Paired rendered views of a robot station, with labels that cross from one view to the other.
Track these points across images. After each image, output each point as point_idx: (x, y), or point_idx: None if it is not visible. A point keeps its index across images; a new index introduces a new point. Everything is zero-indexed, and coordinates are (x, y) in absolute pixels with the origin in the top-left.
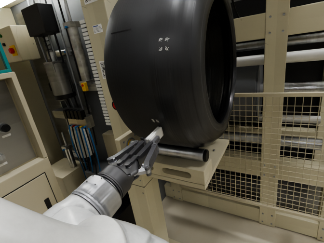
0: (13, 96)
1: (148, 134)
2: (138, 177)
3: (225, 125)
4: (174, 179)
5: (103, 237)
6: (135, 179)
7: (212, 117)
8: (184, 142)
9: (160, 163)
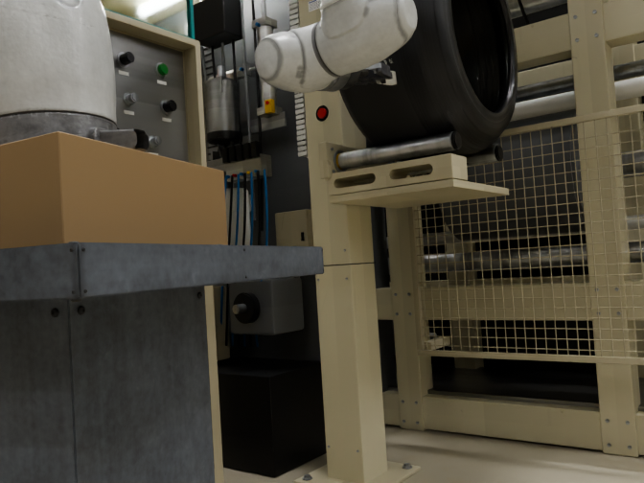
0: (186, 75)
1: (376, 99)
2: (368, 70)
3: (492, 122)
4: (406, 185)
5: None
6: (364, 69)
7: (463, 70)
8: (424, 103)
9: (387, 164)
